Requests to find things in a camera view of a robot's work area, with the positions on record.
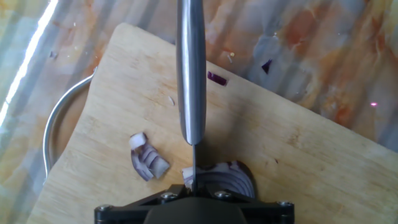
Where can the white onion flake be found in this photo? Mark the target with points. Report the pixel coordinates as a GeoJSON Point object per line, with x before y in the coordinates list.
{"type": "Point", "coordinates": [171, 100]}

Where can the orange marble pattern mat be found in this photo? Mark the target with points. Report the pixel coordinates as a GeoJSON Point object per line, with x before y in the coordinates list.
{"type": "Point", "coordinates": [311, 31]}

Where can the large red onion chunk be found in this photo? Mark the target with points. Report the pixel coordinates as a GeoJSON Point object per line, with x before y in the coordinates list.
{"type": "Point", "coordinates": [230, 180]}

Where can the steel cleaver knife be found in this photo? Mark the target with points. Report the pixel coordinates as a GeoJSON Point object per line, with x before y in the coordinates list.
{"type": "Point", "coordinates": [191, 77]}

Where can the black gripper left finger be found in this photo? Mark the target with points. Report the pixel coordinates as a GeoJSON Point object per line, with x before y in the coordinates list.
{"type": "Point", "coordinates": [136, 203]}

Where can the small red onion piece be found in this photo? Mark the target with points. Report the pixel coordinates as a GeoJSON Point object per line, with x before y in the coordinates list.
{"type": "Point", "coordinates": [149, 161]}

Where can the purple onion skin scrap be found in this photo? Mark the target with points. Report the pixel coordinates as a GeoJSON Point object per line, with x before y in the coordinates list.
{"type": "Point", "coordinates": [217, 78]}
{"type": "Point", "coordinates": [53, 55]}

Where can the wooden cutting board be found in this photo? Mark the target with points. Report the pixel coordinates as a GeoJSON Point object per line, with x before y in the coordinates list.
{"type": "Point", "coordinates": [280, 155]}

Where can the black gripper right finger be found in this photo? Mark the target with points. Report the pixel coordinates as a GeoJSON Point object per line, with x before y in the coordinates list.
{"type": "Point", "coordinates": [267, 210]}

